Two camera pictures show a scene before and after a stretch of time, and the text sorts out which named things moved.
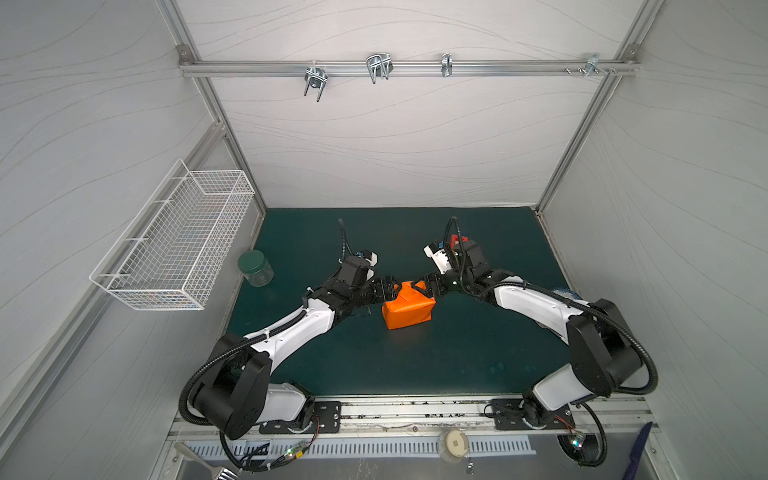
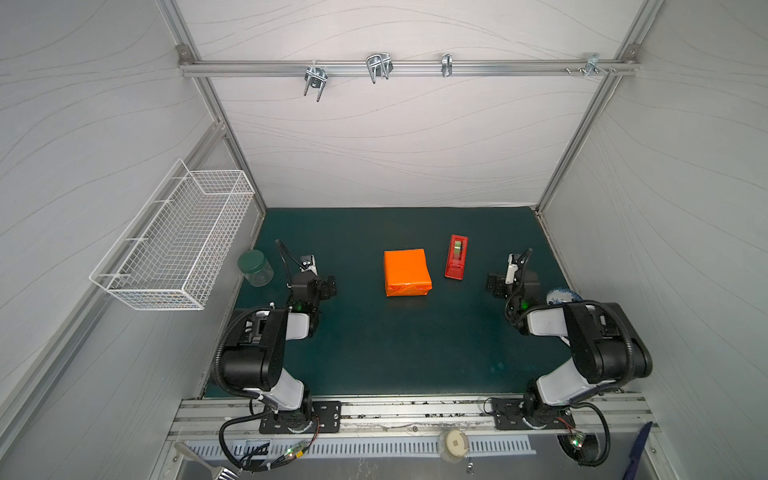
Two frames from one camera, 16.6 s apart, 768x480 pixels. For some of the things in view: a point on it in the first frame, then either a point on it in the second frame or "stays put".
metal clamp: [447, 64] stays put
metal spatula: [220, 473] stays put
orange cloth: [412, 306] → [407, 273]
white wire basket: [171, 252] stays put
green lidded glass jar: [256, 268] stays put
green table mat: [474, 346] stays put
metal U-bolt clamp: [379, 65] stays put
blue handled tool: [636, 453] stays put
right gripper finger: [429, 284] → [496, 283]
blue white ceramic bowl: [567, 293] stays put
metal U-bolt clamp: [317, 77] stays put
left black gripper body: [369, 293] → [315, 300]
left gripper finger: [390, 287] → [327, 287]
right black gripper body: [440, 283] → [498, 284]
